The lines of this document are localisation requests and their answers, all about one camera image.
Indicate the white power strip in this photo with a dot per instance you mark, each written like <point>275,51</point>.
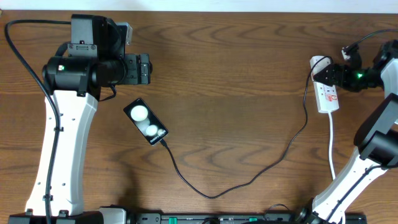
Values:
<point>326,97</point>

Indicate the black flip smartphone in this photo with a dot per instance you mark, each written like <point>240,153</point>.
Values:
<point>146,121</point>

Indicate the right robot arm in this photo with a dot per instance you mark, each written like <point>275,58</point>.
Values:
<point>375,143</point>

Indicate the white USB wall charger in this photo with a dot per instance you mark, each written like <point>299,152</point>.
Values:
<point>318,63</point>

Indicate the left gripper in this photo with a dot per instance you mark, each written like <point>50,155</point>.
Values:
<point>140,71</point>

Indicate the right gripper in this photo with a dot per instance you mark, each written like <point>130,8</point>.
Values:
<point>341,81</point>

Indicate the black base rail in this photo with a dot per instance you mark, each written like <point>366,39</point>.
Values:
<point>158,218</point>

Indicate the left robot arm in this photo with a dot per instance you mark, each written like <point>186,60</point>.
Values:
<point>72,81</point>

